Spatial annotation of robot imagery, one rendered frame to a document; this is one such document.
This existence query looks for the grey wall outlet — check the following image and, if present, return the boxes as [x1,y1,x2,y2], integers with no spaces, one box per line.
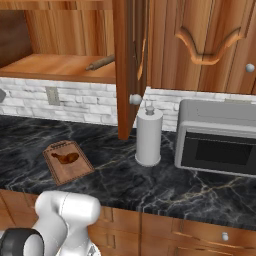
[45,86,61,107]

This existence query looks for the wooden base cabinet run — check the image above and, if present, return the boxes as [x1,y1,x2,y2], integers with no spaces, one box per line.
[0,188,256,256]

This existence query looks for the wooden rolling pin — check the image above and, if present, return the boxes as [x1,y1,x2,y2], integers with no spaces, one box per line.
[85,54,116,72]

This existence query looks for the open wooden cabinet door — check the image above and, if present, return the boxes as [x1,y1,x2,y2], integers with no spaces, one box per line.
[111,0,150,141]

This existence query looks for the white paper towel roll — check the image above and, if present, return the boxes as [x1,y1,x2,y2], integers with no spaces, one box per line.
[134,102,164,168]

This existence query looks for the open wooden wall cabinet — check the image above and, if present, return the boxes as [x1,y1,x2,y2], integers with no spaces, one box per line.
[0,0,117,85]

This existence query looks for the white round door knob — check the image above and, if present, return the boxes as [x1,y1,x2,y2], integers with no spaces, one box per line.
[129,93,143,106]

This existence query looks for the wooden drawer front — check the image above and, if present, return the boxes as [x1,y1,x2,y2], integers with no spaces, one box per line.
[170,218,256,251]

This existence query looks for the closed wooden cabinet door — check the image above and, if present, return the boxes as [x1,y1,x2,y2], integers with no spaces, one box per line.
[146,0,256,96]

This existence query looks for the brown chicken drumstick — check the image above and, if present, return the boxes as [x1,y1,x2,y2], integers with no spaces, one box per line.
[50,151,80,166]

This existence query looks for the wooden cutting board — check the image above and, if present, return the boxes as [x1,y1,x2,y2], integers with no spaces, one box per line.
[42,140,96,187]

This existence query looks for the grey microwave oven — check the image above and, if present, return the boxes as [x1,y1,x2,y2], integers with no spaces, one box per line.
[174,98,256,179]

